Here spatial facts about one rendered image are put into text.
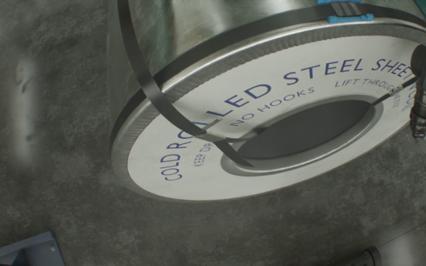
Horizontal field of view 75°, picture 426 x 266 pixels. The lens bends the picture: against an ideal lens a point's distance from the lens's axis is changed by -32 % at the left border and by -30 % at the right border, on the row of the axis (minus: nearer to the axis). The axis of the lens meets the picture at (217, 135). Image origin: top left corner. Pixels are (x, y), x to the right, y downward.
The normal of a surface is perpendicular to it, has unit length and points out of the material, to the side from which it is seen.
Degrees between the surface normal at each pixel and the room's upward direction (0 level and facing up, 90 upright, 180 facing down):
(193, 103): 90
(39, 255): 0
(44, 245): 0
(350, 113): 65
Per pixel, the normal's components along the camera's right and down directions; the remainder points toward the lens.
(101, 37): -0.04, -0.37
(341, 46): 0.22, 0.90
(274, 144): 0.29, -0.43
